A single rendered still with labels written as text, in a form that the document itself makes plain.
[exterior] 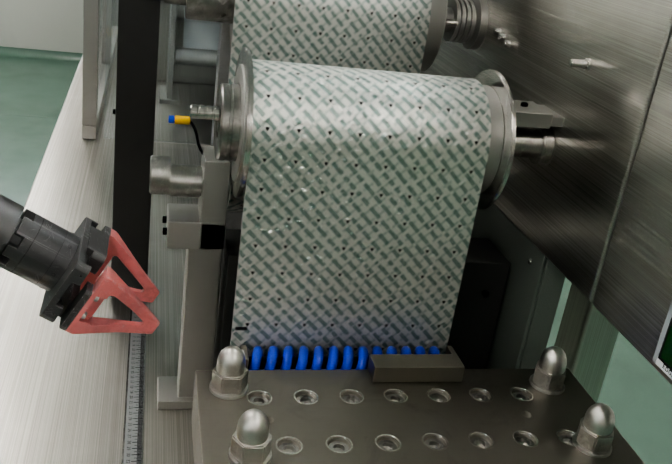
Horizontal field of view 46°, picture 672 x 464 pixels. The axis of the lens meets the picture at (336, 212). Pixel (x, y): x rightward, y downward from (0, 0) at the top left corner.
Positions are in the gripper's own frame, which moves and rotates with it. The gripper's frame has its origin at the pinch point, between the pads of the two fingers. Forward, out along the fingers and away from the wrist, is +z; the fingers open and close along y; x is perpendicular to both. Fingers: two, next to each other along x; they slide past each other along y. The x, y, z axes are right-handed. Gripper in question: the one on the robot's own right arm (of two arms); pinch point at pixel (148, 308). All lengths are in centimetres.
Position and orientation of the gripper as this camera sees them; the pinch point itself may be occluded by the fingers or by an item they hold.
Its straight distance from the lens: 79.8
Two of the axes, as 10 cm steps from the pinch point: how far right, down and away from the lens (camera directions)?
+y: 2.0, 4.0, -8.9
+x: 6.1, -7.7, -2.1
